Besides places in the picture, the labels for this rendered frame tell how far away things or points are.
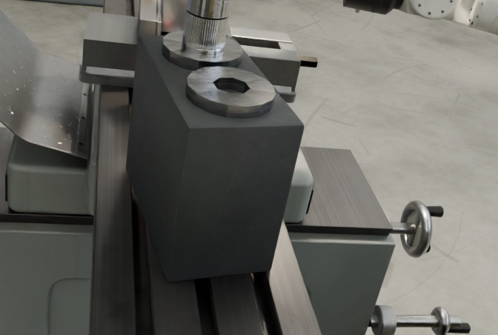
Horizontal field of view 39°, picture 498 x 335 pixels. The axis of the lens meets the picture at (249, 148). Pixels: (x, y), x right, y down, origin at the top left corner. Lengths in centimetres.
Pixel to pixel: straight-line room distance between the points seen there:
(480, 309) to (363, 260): 115
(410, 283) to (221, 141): 177
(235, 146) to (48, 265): 61
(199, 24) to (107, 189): 25
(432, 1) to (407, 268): 149
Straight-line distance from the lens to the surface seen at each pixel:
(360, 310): 138
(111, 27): 117
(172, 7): 113
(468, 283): 249
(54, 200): 115
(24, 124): 110
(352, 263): 129
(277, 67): 115
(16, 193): 115
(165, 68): 75
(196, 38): 77
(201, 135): 65
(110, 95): 110
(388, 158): 305
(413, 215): 149
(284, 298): 76
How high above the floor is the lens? 141
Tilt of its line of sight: 30 degrees down
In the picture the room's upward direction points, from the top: 11 degrees clockwise
